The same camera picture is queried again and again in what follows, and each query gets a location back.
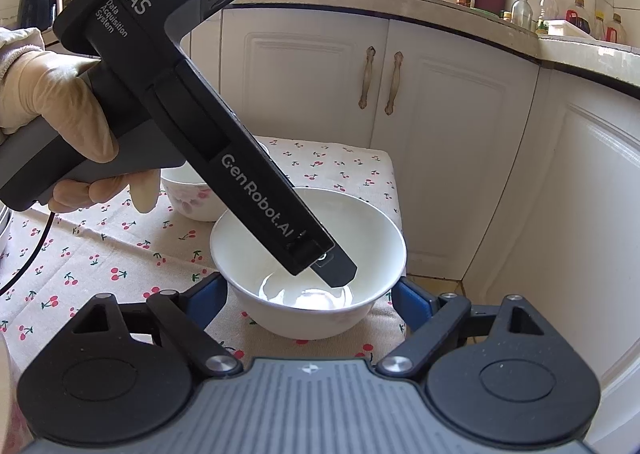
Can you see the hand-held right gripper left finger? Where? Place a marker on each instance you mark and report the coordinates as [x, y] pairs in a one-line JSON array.
[[207, 291]]

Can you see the white bowl with faint flowers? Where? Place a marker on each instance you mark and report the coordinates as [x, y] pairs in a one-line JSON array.
[[360, 229]]

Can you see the clear glass bottle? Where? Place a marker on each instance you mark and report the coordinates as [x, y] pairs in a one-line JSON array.
[[521, 12]]

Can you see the small yellow cap bottle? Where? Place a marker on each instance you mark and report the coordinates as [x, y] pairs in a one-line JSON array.
[[599, 27]]

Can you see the small glass jar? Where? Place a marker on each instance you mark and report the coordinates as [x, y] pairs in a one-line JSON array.
[[507, 17]]

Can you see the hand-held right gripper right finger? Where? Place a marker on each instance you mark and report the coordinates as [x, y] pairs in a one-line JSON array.
[[412, 303]]

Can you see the white bowl with pink flowers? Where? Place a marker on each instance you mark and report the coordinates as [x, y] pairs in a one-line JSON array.
[[192, 199]]

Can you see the black air fryer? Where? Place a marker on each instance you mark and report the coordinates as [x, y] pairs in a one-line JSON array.
[[40, 1]]

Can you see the white cabinet door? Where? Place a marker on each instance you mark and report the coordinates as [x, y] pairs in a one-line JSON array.
[[575, 234], [460, 148], [300, 83]]

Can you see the kitchen countertop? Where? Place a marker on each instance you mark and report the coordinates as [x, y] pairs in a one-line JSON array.
[[575, 54]]

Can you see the orange label oil bottle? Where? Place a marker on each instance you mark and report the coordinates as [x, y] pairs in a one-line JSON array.
[[616, 29]]

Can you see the person's left hand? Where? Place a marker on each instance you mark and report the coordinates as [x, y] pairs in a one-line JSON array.
[[45, 93]]

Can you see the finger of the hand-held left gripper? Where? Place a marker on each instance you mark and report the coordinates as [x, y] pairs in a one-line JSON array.
[[336, 270]]

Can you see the red liquid bottle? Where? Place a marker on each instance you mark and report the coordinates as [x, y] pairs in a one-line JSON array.
[[579, 18]]

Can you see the cherry print tablecloth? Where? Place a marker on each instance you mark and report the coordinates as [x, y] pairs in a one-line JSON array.
[[100, 279]]

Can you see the white plastic tray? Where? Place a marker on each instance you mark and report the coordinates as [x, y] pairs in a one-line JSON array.
[[562, 28]]

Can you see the person's left forearm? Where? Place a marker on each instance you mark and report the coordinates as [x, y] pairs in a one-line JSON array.
[[15, 46]]

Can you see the gold cap clear bottle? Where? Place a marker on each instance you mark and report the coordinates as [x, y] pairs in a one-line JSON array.
[[548, 6]]

